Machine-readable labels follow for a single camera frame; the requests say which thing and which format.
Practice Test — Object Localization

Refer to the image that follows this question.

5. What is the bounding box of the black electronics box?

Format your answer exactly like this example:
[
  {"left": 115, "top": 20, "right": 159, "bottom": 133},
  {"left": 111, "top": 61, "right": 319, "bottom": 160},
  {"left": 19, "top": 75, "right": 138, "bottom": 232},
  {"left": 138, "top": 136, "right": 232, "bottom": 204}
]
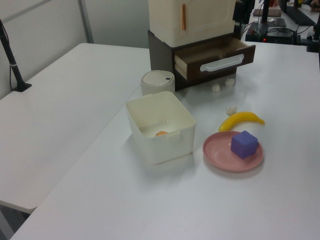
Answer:
[{"left": 264, "top": 27, "right": 297, "bottom": 45}]

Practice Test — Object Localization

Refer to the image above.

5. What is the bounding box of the black table clamp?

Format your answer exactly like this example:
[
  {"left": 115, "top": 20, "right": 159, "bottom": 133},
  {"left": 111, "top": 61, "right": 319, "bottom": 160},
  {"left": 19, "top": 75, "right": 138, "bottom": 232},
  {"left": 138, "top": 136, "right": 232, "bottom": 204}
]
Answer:
[{"left": 305, "top": 23, "right": 320, "bottom": 53}]

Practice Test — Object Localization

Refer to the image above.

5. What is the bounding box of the thin black stand cable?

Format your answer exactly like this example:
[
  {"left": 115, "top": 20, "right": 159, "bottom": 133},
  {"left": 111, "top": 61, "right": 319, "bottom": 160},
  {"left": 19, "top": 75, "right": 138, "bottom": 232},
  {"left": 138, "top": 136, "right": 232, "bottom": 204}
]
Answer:
[{"left": 8, "top": 63, "right": 15, "bottom": 91}]

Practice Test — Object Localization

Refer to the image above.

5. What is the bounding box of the cream toy fridge cabinet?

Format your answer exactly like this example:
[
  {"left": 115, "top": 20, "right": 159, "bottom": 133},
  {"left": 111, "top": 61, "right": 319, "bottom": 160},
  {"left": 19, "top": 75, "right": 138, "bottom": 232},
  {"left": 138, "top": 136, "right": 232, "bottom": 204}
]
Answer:
[{"left": 148, "top": 0, "right": 236, "bottom": 48}]

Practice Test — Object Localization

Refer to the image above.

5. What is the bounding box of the beige cardboard box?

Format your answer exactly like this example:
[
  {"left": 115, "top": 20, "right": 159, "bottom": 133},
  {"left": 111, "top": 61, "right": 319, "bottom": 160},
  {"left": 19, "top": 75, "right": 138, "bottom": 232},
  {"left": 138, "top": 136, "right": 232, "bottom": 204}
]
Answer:
[{"left": 252, "top": 8, "right": 283, "bottom": 18}]

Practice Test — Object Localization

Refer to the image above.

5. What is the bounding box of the pink plate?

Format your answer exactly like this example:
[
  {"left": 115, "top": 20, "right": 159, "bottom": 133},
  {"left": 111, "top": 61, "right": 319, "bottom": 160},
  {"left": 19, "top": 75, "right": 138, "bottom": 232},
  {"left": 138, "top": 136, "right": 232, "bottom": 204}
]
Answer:
[{"left": 202, "top": 131, "right": 265, "bottom": 173}]

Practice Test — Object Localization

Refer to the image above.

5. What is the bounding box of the white drawer handle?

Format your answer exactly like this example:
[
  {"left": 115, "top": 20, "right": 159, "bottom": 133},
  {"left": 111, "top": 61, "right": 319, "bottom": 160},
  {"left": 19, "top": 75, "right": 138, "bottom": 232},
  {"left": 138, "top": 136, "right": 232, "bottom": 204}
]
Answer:
[{"left": 199, "top": 53, "right": 245, "bottom": 73}]

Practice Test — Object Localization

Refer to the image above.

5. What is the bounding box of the dark brown drawer cabinet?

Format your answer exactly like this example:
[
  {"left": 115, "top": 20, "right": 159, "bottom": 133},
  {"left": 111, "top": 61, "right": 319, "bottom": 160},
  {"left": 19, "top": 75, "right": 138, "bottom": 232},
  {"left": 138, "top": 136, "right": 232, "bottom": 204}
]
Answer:
[{"left": 147, "top": 29, "right": 238, "bottom": 92}]

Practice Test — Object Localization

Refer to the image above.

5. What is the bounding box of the black camera stand pole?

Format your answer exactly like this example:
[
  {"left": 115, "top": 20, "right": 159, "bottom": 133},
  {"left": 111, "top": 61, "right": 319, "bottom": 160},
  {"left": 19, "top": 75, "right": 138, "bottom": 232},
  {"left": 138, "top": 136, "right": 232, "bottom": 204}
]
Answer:
[{"left": 0, "top": 18, "right": 33, "bottom": 93}]

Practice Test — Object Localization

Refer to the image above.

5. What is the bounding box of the orange fridge door handle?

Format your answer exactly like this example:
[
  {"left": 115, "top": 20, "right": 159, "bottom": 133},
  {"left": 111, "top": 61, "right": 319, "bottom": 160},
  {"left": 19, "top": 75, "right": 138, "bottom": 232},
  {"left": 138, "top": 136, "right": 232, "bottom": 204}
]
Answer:
[{"left": 181, "top": 3, "right": 187, "bottom": 31}]

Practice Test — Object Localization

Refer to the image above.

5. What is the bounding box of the white plastic storage box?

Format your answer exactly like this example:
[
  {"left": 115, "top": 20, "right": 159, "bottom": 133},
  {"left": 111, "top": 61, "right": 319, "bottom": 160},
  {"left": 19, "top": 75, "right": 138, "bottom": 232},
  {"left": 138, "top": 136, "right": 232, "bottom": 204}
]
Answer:
[{"left": 125, "top": 90, "right": 197, "bottom": 166}]

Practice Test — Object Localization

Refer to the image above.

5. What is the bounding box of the small white trash can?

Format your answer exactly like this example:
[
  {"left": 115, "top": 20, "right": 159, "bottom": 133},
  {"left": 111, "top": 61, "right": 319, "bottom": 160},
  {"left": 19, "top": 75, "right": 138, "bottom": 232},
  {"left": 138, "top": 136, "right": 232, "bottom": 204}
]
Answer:
[{"left": 140, "top": 70, "right": 176, "bottom": 96}]

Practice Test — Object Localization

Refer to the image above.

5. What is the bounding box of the black stand with base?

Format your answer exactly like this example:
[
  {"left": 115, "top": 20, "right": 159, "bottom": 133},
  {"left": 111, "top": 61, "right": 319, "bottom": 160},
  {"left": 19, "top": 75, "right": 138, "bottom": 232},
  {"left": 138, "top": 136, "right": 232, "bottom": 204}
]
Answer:
[{"left": 246, "top": 0, "right": 271, "bottom": 42}]

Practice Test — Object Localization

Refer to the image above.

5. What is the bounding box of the purple cube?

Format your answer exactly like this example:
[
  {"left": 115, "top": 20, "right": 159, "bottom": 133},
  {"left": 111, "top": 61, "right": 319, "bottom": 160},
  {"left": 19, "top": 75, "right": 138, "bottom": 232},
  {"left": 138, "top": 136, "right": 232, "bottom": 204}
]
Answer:
[{"left": 230, "top": 130, "right": 259, "bottom": 160}]

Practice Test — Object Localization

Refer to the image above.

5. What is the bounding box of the brown wooden drawer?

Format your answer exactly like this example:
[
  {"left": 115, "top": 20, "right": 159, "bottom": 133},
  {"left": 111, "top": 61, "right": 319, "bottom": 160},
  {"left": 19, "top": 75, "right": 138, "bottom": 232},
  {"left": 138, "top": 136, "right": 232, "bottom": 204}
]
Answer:
[{"left": 174, "top": 37, "right": 256, "bottom": 81}]

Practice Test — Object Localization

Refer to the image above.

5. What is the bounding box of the yellow toy banana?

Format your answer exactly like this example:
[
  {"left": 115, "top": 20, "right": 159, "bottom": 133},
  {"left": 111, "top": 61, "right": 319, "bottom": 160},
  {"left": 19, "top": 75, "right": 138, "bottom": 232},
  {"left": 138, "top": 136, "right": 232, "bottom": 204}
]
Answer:
[{"left": 218, "top": 111, "right": 266, "bottom": 133}]

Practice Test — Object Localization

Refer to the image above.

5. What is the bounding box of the dark robot gripper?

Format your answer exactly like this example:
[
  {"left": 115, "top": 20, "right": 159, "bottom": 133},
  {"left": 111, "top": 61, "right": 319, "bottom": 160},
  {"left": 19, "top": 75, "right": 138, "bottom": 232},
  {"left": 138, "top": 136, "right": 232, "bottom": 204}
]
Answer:
[{"left": 232, "top": 1, "right": 245, "bottom": 40}]

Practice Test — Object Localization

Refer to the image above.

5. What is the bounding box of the dark grey pad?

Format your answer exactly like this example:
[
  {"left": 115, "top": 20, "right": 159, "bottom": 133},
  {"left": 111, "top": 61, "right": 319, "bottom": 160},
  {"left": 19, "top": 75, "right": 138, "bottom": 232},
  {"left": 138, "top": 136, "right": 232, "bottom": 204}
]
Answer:
[{"left": 266, "top": 16, "right": 286, "bottom": 28}]

